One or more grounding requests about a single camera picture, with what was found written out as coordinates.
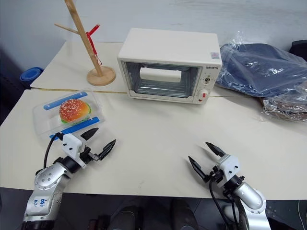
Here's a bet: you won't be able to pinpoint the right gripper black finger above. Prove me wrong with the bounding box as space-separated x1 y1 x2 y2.
205 142 225 159
188 156 210 182

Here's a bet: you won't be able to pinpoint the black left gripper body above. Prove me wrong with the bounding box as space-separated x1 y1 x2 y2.
81 145 101 165

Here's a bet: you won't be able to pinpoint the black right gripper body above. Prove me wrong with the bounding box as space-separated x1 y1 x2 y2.
203 166 226 184

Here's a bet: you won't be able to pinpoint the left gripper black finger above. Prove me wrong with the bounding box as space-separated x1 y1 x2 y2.
97 139 118 161
80 127 99 142

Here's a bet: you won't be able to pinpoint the white toaster oven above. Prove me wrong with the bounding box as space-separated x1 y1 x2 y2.
117 28 223 105

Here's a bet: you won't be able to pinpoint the toy hamburger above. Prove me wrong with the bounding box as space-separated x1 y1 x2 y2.
59 99 92 126

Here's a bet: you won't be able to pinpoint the clear plastic container blue strips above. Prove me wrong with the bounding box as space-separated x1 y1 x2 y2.
33 88 107 140

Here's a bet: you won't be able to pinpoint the wooden tree rack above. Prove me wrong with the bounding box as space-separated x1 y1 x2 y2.
54 0 117 86

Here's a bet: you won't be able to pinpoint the brown item in plastic wrap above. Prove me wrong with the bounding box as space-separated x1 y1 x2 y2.
260 82 307 122

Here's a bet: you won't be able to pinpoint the dark seat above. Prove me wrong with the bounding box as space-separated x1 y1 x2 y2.
0 69 32 127

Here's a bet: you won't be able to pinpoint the blue cloth in plastic wrap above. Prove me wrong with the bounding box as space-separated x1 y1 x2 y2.
214 31 307 98

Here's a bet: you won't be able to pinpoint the black chair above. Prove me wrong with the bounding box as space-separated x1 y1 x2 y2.
289 39 307 61

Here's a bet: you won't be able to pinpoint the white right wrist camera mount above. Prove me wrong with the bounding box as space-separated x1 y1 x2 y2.
215 154 241 181

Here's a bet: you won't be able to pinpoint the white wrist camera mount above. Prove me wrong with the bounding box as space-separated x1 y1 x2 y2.
215 154 241 181
61 133 87 168

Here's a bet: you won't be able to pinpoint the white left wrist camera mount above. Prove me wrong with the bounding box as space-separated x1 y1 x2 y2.
61 133 87 168

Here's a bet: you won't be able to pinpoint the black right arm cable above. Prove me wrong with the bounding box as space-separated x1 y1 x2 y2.
208 178 248 230

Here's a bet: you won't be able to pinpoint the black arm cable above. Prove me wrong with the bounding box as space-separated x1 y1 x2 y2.
208 178 248 230
43 133 65 170

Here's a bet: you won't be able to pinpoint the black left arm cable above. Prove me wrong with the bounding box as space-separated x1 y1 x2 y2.
43 133 65 170

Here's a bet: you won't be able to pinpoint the glass oven door white handle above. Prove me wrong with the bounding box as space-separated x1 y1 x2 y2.
121 60 203 100

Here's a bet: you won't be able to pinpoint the red strap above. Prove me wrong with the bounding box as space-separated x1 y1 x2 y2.
86 23 102 67

